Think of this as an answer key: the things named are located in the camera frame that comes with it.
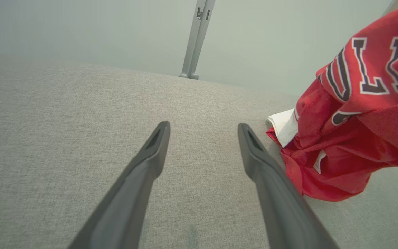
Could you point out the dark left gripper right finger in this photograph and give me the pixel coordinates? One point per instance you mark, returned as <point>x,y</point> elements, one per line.
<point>282,207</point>

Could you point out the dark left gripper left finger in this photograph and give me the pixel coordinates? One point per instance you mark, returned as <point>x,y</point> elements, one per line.
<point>126,207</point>

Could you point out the red Bulls basketball jersey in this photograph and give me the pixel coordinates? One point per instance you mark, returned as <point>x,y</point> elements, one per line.
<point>365,138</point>

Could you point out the grey partition post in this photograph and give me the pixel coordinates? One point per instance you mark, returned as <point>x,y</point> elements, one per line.
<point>188,52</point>
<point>198,52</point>

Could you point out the grey metal partition frame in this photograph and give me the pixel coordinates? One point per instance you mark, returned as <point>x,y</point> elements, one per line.
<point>394,6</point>

